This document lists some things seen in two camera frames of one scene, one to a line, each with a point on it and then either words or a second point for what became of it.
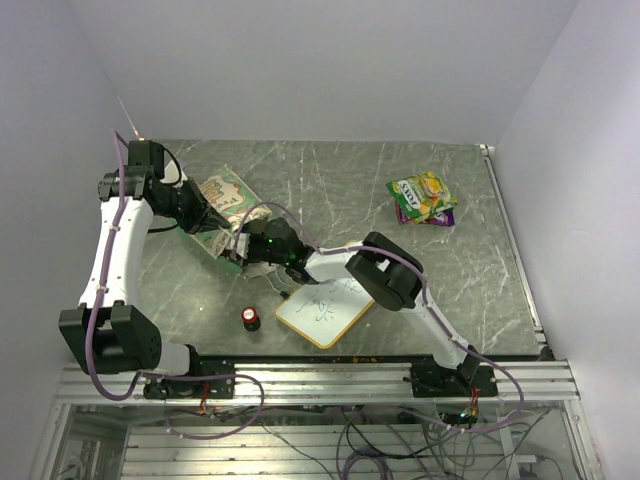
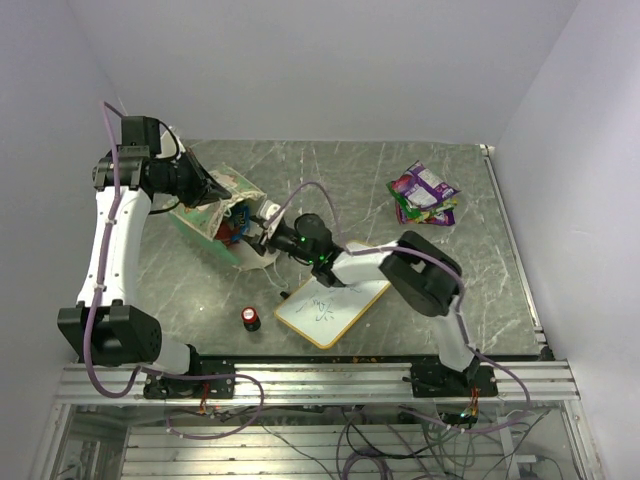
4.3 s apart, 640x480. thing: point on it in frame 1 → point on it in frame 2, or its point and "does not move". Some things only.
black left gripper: [201, 207] → [204, 187]
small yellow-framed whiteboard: [326, 311] does not move
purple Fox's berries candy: [445, 217] does not move
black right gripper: [248, 259] → [268, 240]
